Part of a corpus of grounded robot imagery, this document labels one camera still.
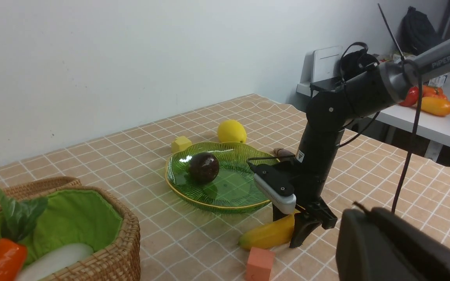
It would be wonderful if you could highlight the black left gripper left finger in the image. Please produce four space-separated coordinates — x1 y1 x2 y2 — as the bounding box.
336 209 409 281

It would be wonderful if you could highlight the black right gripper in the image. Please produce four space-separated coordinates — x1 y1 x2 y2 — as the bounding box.
272 129 345 249

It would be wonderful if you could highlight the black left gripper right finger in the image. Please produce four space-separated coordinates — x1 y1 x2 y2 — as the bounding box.
370 207 450 281

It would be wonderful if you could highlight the yellow banana toy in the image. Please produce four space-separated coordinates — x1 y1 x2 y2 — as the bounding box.
238 213 295 250

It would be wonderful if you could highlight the dark purple mangosteen toy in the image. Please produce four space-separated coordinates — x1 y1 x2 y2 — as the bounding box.
188 152 220 185

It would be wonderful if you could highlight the yellow lemon toy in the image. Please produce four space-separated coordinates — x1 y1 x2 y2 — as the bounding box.
217 119 248 143

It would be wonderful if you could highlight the white radish toy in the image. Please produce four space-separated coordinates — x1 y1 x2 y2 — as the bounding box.
16 243 93 281

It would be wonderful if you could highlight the orange carrot toy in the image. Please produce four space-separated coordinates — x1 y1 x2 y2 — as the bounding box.
0 188 48 281

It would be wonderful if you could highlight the purple eggplant toy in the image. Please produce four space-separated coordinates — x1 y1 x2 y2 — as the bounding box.
273 148 295 162

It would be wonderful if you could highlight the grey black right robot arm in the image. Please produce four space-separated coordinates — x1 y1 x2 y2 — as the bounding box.
255 39 450 248

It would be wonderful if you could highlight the orange foam cube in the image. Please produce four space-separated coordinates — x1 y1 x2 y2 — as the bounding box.
245 247 275 281

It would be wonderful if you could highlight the green glass leaf plate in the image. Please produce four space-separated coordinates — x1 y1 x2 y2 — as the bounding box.
165 142 279 214

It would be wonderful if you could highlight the beige checkered tablecloth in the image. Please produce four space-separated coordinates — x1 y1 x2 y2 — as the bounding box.
0 94 450 281

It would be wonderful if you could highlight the yellow foam cube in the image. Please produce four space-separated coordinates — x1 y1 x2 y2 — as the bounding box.
170 136 193 153

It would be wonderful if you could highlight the white grey device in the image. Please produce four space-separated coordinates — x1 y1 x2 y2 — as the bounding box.
300 46 343 82

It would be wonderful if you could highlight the woven rattan basket green lining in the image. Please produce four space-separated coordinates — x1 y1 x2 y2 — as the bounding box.
5 186 141 281

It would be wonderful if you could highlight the black backpack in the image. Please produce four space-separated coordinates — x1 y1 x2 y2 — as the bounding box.
401 6 443 56

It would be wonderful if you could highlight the woven rattan basket lid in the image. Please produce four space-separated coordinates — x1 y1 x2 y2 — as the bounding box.
0 176 84 211

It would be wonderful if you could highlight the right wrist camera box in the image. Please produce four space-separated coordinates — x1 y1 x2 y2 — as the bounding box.
248 162 296 215

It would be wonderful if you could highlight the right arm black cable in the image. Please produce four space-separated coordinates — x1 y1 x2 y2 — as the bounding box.
338 41 382 148

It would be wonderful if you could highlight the black camera cable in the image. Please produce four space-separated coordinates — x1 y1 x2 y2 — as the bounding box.
352 3 423 214

